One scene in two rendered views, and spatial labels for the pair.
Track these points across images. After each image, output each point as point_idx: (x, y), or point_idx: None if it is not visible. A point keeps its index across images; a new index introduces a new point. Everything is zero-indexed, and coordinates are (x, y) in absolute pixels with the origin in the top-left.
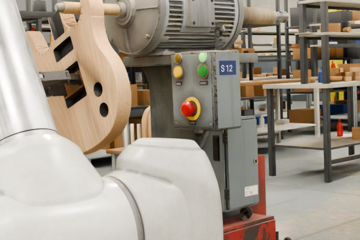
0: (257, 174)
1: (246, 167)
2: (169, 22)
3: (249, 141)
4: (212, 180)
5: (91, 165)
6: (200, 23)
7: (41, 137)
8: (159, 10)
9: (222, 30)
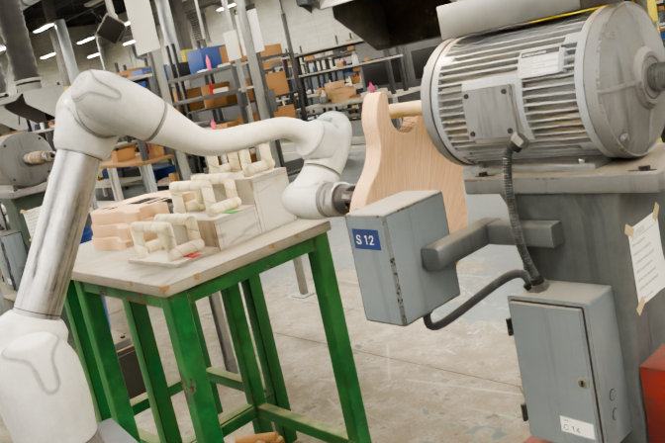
0: (592, 407)
1: (560, 385)
2: (454, 131)
3: (563, 344)
4: (5, 386)
5: (8, 341)
6: (485, 133)
7: (4, 314)
8: (424, 120)
9: (514, 144)
